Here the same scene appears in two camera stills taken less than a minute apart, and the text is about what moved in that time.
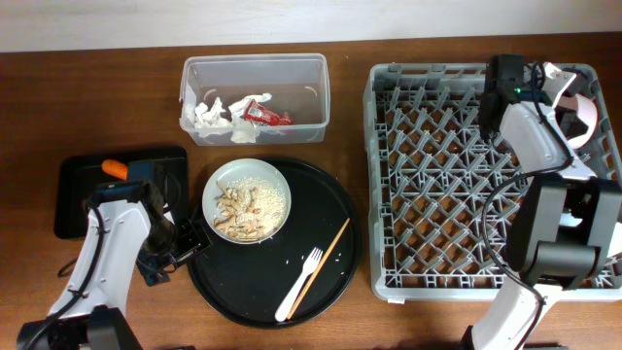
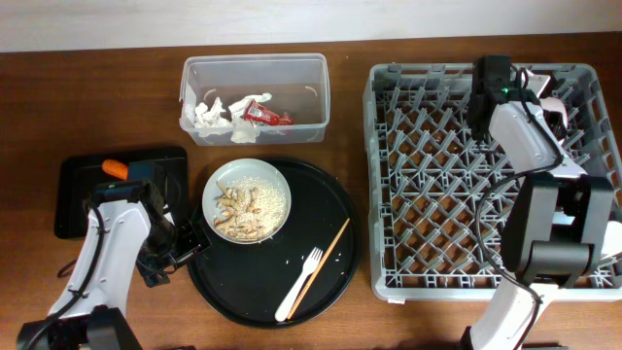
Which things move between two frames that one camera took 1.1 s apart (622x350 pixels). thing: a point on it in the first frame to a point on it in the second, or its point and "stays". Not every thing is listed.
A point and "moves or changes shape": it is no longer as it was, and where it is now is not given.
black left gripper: x=151 y=267 stays
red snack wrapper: x=253 y=111 stays
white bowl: x=587 y=114 moves or changes shape
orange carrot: x=116 y=168 stays
